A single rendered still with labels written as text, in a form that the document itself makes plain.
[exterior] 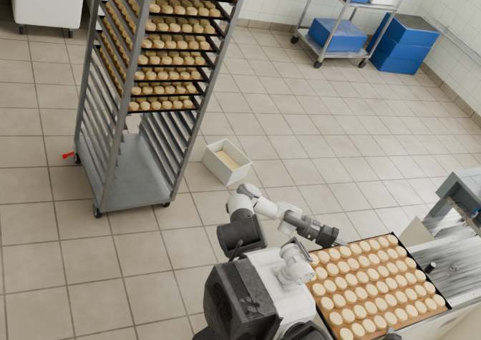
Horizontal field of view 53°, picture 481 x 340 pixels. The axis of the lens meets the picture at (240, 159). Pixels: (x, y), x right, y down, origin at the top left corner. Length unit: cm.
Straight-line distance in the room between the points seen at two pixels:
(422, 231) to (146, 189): 166
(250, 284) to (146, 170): 190
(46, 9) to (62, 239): 216
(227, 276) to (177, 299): 142
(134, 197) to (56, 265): 60
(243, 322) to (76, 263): 166
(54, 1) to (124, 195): 198
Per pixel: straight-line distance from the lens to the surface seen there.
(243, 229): 162
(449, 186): 265
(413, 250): 249
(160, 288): 289
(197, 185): 349
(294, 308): 150
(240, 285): 147
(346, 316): 188
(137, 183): 316
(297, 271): 145
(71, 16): 452
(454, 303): 243
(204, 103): 264
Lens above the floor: 239
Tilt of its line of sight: 38 degrees down
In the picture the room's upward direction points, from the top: 24 degrees clockwise
